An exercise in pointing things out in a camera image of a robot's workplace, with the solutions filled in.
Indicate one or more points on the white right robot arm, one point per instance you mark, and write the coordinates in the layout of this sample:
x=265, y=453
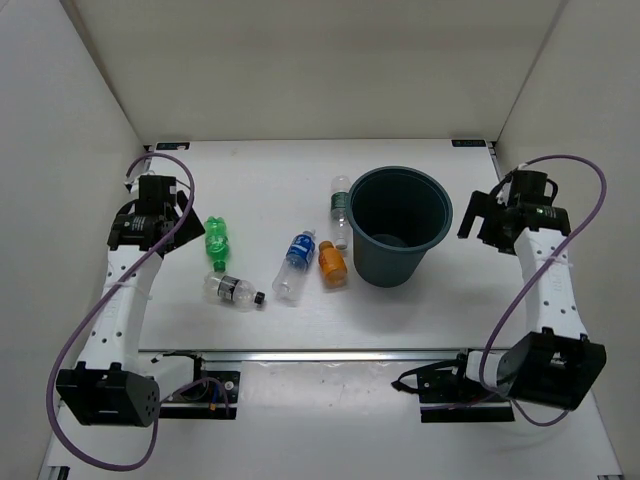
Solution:
x=555, y=363

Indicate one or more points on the aluminium table rail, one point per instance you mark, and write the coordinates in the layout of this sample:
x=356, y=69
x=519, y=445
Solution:
x=327, y=356

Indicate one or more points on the green soda bottle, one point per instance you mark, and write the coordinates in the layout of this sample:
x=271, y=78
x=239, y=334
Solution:
x=216, y=243

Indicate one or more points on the black left corner label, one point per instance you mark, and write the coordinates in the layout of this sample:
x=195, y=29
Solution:
x=172, y=146

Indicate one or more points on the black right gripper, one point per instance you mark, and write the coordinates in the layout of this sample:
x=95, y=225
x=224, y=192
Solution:
x=480, y=208

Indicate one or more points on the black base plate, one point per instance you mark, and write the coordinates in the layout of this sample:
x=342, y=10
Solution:
x=193, y=390
x=447, y=396

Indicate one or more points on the clear bottle green label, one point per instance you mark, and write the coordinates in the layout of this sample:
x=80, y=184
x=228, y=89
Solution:
x=340, y=187

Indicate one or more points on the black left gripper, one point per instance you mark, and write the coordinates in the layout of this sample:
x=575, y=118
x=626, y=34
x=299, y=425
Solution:
x=189, y=230

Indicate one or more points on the dark green plastic bin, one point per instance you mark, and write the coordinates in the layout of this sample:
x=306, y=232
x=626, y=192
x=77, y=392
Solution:
x=397, y=214

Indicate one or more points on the black right corner label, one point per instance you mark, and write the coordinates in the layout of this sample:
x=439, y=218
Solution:
x=468, y=143

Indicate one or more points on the clear bottle black label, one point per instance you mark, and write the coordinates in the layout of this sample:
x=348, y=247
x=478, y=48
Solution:
x=221, y=288

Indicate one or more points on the orange juice bottle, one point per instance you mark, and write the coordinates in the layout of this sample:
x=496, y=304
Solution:
x=332, y=265

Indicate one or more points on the black corner label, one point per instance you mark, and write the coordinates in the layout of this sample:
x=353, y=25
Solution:
x=468, y=143
x=172, y=146

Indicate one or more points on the blue label water bottle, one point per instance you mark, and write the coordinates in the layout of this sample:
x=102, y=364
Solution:
x=289, y=282

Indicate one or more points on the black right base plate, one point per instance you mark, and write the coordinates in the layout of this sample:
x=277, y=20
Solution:
x=447, y=396

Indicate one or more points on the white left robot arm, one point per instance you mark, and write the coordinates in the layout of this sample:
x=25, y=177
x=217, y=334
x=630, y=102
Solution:
x=111, y=383

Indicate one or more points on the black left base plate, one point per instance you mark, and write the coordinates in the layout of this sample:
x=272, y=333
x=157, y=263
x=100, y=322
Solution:
x=193, y=390

